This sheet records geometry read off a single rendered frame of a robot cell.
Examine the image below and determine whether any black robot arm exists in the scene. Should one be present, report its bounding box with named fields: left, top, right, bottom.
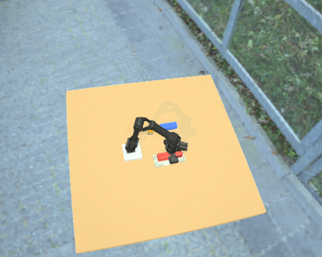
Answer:
left=125, top=117, right=188, bottom=154

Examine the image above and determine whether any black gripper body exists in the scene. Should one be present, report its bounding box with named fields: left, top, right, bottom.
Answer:
left=164, top=139, right=178, bottom=164

